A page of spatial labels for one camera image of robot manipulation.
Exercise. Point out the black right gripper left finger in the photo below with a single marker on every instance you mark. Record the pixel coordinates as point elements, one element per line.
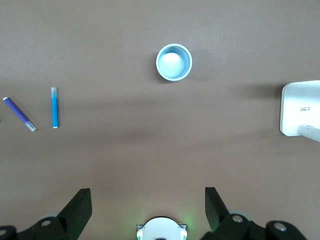
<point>62,222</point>

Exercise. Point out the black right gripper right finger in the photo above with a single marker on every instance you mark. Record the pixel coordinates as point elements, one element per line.
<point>232,227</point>

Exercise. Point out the blue marker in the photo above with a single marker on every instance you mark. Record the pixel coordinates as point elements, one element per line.
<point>54,110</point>

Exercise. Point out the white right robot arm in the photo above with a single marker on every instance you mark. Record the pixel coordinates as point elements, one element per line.
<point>161,228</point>

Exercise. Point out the purple marker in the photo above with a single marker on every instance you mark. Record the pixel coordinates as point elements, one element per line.
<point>18,112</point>

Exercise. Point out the light blue mesh cup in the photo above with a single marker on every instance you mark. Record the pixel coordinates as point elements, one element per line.
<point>174,62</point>

